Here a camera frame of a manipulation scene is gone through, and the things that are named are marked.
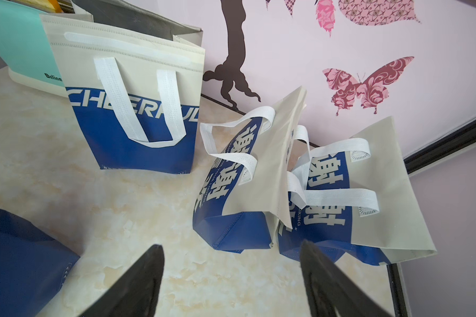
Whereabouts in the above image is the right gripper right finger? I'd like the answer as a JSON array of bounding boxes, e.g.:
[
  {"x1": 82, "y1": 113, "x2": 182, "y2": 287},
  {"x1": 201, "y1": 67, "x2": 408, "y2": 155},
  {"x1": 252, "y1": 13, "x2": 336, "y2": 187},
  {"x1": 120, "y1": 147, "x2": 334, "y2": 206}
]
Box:
[{"x1": 300, "y1": 240, "x2": 390, "y2": 316}]

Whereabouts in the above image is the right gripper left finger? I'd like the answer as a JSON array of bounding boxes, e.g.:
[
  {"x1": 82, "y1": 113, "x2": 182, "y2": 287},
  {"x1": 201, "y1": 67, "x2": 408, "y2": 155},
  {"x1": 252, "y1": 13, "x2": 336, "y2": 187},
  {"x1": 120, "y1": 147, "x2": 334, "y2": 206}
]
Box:
[{"x1": 81, "y1": 244, "x2": 165, "y2": 317}]

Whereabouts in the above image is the takeout bag blue beige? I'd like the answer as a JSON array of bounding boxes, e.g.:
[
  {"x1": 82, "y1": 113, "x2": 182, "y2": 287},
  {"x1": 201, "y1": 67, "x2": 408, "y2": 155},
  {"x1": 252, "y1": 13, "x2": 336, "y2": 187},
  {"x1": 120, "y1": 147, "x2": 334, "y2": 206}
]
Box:
[
  {"x1": 193, "y1": 87, "x2": 307, "y2": 253},
  {"x1": 278, "y1": 117, "x2": 436, "y2": 265},
  {"x1": 0, "y1": 209, "x2": 79, "y2": 316}
]

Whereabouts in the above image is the mint green toaster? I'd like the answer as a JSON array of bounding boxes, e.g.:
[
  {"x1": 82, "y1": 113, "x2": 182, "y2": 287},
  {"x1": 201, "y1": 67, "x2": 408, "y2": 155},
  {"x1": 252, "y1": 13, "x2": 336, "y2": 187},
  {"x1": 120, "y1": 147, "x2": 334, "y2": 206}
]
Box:
[{"x1": 0, "y1": 1, "x2": 83, "y2": 97}]

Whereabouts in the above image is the front bread slice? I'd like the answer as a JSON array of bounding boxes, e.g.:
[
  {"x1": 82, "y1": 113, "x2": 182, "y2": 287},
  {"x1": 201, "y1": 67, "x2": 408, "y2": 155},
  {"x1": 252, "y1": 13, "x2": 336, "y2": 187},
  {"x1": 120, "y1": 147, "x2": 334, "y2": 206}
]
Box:
[{"x1": 13, "y1": 0, "x2": 63, "y2": 13}]

